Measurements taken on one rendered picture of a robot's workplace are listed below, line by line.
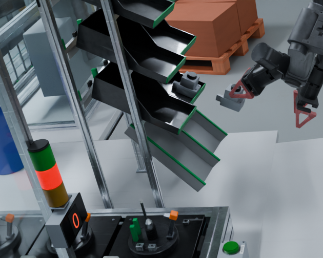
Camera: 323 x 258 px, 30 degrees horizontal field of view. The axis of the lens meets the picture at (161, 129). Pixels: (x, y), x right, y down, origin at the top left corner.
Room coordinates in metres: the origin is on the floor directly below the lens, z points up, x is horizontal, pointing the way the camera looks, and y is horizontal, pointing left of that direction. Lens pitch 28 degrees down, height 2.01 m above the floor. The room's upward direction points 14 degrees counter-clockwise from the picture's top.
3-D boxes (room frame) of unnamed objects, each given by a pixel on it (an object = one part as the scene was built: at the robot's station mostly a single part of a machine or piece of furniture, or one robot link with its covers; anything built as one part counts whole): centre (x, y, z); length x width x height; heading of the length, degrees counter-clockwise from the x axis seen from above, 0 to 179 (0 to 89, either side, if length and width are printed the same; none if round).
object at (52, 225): (1.18, 0.27, 1.29); 0.12 x 0.05 x 0.25; 159
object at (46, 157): (1.18, 0.27, 1.39); 0.05 x 0.05 x 0.05
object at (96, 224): (1.41, 0.33, 1.01); 0.24 x 0.24 x 0.13; 69
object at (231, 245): (1.23, -0.10, 0.96); 0.04 x 0.04 x 0.02
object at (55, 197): (1.18, 0.27, 1.29); 0.05 x 0.05 x 0.05
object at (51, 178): (1.18, 0.27, 1.34); 0.05 x 0.05 x 0.05
